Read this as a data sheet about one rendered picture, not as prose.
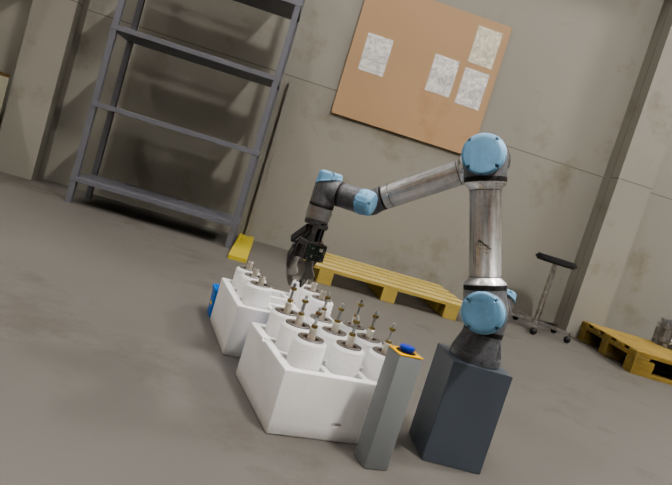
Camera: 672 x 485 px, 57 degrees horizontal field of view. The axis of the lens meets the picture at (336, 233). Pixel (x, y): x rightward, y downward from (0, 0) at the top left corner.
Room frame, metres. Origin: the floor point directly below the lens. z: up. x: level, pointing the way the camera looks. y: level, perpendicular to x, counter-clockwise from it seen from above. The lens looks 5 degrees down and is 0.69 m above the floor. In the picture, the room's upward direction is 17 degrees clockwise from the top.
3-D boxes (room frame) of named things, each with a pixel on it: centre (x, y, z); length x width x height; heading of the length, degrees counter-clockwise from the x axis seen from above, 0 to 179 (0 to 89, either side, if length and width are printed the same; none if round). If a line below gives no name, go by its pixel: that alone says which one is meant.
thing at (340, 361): (1.72, -0.13, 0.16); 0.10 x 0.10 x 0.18
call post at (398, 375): (1.60, -0.26, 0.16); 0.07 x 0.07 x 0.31; 23
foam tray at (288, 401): (1.83, -0.08, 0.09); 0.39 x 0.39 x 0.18; 23
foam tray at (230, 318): (2.33, 0.13, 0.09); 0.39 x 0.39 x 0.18; 20
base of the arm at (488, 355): (1.81, -0.50, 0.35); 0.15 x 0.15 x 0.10
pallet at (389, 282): (4.47, -0.39, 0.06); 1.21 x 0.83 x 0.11; 97
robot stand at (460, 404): (1.81, -0.50, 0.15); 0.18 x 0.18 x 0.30; 7
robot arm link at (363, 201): (1.86, -0.03, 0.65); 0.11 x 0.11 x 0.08; 70
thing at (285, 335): (1.79, 0.03, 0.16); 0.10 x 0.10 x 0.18
